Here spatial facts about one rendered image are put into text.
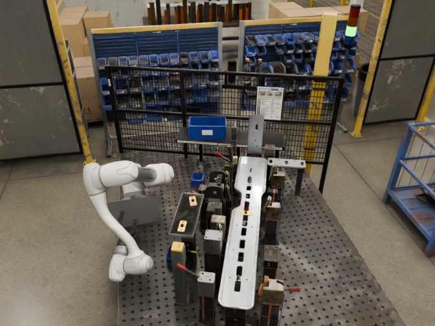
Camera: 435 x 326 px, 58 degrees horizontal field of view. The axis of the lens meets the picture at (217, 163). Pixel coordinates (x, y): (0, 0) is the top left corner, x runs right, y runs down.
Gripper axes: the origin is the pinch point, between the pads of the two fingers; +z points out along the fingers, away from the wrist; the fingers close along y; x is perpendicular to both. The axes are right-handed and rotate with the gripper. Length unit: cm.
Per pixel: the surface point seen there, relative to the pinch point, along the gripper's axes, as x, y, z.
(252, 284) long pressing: 83, 15, -42
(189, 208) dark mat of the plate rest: 47.1, -0.6, -0.3
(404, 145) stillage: 163, 173, 123
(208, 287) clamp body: 65, 1, -47
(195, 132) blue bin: 16, 38, 87
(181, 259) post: 52, -9, -34
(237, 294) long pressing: 78, 9, -49
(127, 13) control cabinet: -320, 204, 586
